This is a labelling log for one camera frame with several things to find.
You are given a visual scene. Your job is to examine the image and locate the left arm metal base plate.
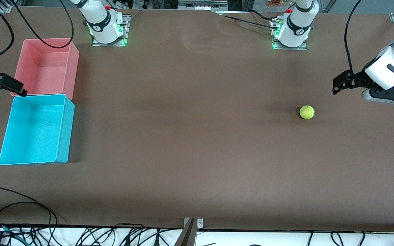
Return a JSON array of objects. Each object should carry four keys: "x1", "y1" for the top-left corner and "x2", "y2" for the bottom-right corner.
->
[{"x1": 270, "y1": 17, "x2": 308, "y2": 51}]

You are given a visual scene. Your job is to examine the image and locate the black cable to arm base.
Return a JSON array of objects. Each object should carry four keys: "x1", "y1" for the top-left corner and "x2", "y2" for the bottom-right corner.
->
[{"x1": 214, "y1": 10, "x2": 279, "y2": 30}]

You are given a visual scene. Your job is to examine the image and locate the grey power strip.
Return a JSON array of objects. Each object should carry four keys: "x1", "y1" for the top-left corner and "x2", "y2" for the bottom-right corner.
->
[{"x1": 178, "y1": 0, "x2": 228, "y2": 11}]

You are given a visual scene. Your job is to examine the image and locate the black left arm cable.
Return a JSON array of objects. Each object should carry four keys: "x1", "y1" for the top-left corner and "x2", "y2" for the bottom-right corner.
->
[{"x1": 344, "y1": 0, "x2": 363, "y2": 74}]

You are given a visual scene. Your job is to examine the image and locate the yellow-green tennis ball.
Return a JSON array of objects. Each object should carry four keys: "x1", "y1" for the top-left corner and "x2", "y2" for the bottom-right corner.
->
[{"x1": 299, "y1": 105, "x2": 315, "y2": 120}]

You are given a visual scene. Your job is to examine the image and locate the pink plastic bin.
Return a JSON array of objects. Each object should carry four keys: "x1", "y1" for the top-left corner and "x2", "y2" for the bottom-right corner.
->
[{"x1": 10, "y1": 38, "x2": 80, "y2": 100}]

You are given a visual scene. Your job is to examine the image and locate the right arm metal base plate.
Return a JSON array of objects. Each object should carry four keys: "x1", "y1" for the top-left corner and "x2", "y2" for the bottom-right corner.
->
[{"x1": 92, "y1": 14, "x2": 131, "y2": 47}]

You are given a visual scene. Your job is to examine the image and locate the blue plastic bin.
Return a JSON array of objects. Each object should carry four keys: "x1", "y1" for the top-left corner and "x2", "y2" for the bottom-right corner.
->
[{"x1": 0, "y1": 94, "x2": 76, "y2": 166}]

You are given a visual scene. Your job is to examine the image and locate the dark metal pole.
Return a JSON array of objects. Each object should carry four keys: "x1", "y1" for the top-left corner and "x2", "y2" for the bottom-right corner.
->
[{"x1": 174, "y1": 219, "x2": 197, "y2": 246}]

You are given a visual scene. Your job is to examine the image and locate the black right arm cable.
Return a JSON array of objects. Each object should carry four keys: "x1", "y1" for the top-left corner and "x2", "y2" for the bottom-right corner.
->
[{"x1": 0, "y1": 0, "x2": 74, "y2": 69}]

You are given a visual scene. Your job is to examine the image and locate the small metal table bracket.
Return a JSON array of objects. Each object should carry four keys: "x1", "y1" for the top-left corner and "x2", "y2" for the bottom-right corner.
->
[{"x1": 183, "y1": 217, "x2": 203, "y2": 229}]

